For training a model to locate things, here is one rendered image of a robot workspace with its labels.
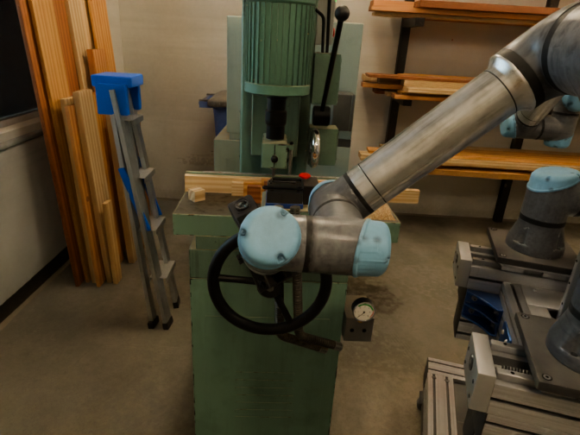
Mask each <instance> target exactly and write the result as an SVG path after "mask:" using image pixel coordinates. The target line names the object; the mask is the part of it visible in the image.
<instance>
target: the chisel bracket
mask: <svg viewBox="0 0 580 435"><path fill-rule="evenodd" d="M288 151H289V148H288V147H287V135H286V134H284V139H282V140H270V139H268V138H266V133H263V138H262V167H265V168H271V169H273V170H275V169H277V168H284V169H285V168H287V162H288V158H287V152H288ZM274 154H275V155H276V156H277V157H278V161H277V162H276V163H273V162H272V161H271V157H272V156H273V155H274Z"/></svg>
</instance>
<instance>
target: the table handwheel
mask: <svg viewBox="0 0 580 435"><path fill-rule="evenodd" d="M237 238H238V232H237V233H236V234H235V235H233V236H231V237H230V238H229V239H227V240H226V241H225V242H224V243H223V244H222V245H221V246H220V247H219V248H218V249H217V251H216V253H215V254H214V256H213V257H212V259H211V263H210V266H209V269H208V274H207V286H208V292H209V294H210V297H211V301H212V303H213V305H214V306H215V307H216V309H217V311H218V312H219V313H220V314H221V315H222V316H223V317H224V318H225V319H226V320H227V321H229V322H230V323H231V324H233V325H234V326H236V327H238V328H240V329H242V330H244V331H248V332H251V333H255V334H260V335H280V334H284V333H288V332H291V331H296V330H298V329H299V328H301V327H303V326H305V325H307V324H309V323H310V322H311V321H313V320H314V319H315V318H316V317H317V316H318V315H319V314H320V313H321V311H322V310H323V309H324V307H325V305H326V303H327V301H328V299H329V297H330V295H331V288H332V274H320V287H319V291H318V295H317V297H316V299H315V300H314V302H313V303H312V305H311V306H310V307H309V308H308V309H307V310H306V311H304V312H303V313H301V314H300V315H299V316H298V317H296V318H292V317H291V315H290V313H289V311H288V310H287V308H286V306H285V304H284V301H283V299H282V297H281V292H282V290H283V282H282V283H280V284H278V285H276V286H274V287H271V288H269V289H268V290H266V291H264V292H262V293H261V296H263V297H265V298H274V300H275V301H276V303H277V305H278V307H279V308H280V309H281V313H282V315H283V317H284V319H285V320H286V321H285V322H280V323H274V324H266V323H259V322H255V321H252V320H249V319H247V318H245V317H243V316H241V315H239V314H238V313H237V312H235V311H234V310H233V309H232V308H231V307H230V306H229V305H228V304H227V302H226V301H225V299H224V297H223V295H222V293H221V289H220V284H219V282H220V281H223V282H235V283H243V284H250V285H255V281H254V279H253V277H244V276H234V275H227V274H220V271H221V268H222V266H223V264H224V261H225V260H226V258H227V257H228V256H229V254H230V253H231V252H232V251H233V250H234V249H236V248H237V247H238V243H237Z"/></svg>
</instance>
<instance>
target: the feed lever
mask: <svg viewBox="0 0 580 435"><path fill-rule="evenodd" d="M349 16H350V10H349V8H348V7H347V6H346V5H339V6H338V7H337V8H336V10H335V17H336V19H337V28H336V33H335V37H334V42H333V46H332V50H331V58H330V63H329V67H328V72H327V76H326V81H325V88H324V93H323V97H322V102H321V106H319V105H314V106H313V109H312V124H313V125H316V126H328V125H329V123H330V118H331V108H330V107H329V106H325V105H326V100H327V97H328V92H329V88H330V84H331V76H332V73H333V68H334V64H335V60H336V56H337V49H338V44H339V40H340V36H341V32H342V27H343V24H344V21H346V20H347V19H348V18H349Z"/></svg>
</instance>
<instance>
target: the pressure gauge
mask: <svg viewBox="0 0 580 435"><path fill-rule="evenodd" d="M351 310H352V313H353V317H354V318H355V319H356V320H357V322H359V323H362V322H367V321H369V320H371V319H372V318H373V317H374V316H375V307H374V305H373V302H372V301H371V300H370V299H368V298H364V297H361V298H358V299H356V300H355V301H354V302H353V303H352V305H351ZM363 312H365V313H363ZM361 314H362V315H361ZM360 315H361V316H360ZM359 316H360V317H359Z"/></svg>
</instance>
